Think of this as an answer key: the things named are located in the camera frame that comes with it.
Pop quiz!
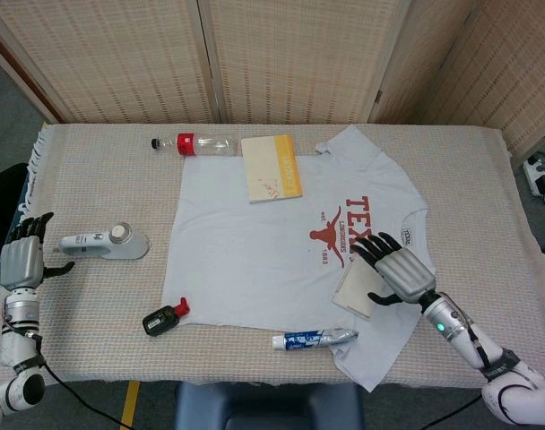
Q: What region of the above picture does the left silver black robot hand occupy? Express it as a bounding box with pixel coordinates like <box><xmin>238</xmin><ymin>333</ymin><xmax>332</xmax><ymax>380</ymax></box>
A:
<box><xmin>0</xmin><ymin>211</ymin><xmax>75</xmax><ymax>293</ymax></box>

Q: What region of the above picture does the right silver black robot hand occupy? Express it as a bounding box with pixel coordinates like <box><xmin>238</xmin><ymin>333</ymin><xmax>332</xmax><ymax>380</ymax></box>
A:
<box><xmin>349</xmin><ymin>231</ymin><xmax>437</xmax><ymax>308</ymax></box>

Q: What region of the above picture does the white handheld steam iron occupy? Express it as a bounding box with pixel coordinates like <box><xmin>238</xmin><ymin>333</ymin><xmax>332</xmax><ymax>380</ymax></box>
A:
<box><xmin>59</xmin><ymin>222</ymin><xmax>150</xmax><ymax>262</ymax></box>

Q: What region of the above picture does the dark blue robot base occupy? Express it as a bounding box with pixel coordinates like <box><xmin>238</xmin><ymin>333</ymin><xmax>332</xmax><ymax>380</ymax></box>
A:
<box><xmin>173</xmin><ymin>383</ymin><xmax>366</xmax><ymax>430</ymax></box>

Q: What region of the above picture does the clear square case white insert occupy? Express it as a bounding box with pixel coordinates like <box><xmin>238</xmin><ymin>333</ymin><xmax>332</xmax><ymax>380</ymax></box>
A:
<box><xmin>331</xmin><ymin>258</ymin><xmax>386</xmax><ymax>322</ymax></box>

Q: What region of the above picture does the blue white toothpaste tube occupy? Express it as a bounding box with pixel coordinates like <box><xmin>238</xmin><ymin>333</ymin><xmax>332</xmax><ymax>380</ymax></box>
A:
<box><xmin>271</xmin><ymin>328</ymin><xmax>360</xmax><ymax>351</ymax></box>

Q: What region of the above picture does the black bottle red cap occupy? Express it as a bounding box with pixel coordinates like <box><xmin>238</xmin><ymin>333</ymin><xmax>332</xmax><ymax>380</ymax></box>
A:
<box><xmin>142</xmin><ymin>296</ymin><xmax>191</xmax><ymax>336</ymax></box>

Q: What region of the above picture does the light blue Texas t-shirt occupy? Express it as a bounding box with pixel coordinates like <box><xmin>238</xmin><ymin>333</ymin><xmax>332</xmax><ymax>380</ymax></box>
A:
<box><xmin>160</xmin><ymin>124</ymin><xmax>437</xmax><ymax>394</ymax></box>

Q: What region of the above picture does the white power strip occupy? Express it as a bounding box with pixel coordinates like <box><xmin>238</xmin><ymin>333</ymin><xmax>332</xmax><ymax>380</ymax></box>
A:
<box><xmin>523</xmin><ymin>154</ymin><xmax>545</xmax><ymax>197</ymax></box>

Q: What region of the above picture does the cream yellow paperback book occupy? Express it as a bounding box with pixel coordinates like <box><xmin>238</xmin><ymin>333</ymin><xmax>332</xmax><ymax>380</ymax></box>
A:
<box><xmin>240</xmin><ymin>133</ymin><xmax>306</xmax><ymax>205</ymax></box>

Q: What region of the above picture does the yellow floor tape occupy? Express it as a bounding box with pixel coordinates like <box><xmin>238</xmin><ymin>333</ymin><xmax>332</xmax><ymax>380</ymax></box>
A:
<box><xmin>119</xmin><ymin>380</ymin><xmax>142</xmax><ymax>430</ymax></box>

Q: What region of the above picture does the clear bottle red label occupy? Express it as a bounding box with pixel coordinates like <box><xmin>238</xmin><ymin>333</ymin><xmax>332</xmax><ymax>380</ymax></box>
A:
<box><xmin>150</xmin><ymin>133</ymin><xmax>238</xmax><ymax>158</ymax></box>

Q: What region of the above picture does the woven folding screen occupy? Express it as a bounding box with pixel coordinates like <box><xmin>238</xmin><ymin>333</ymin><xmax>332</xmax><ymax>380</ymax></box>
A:
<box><xmin>0</xmin><ymin>0</ymin><xmax>545</xmax><ymax>156</ymax></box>

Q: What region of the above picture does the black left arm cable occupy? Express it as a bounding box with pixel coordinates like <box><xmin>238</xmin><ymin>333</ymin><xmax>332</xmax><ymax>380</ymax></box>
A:
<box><xmin>28</xmin><ymin>333</ymin><xmax>126</xmax><ymax>430</ymax></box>

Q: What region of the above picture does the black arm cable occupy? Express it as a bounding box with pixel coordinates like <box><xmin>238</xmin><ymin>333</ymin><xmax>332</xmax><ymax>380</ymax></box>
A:
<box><xmin>28</xmin><ymin>333</ymin><xmax>126</xmax><ymax>430</ymax></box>
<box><xmin>427</xmin><ymin>393</ymin><xmax>485</xmax><ymax>430</ymax></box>

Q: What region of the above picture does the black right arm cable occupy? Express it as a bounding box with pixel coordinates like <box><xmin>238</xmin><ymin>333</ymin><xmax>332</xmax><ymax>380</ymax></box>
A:
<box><xmin>427</xmin><ymin>393</ymin><xmax>485</xmax><ymax>430</ymax></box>

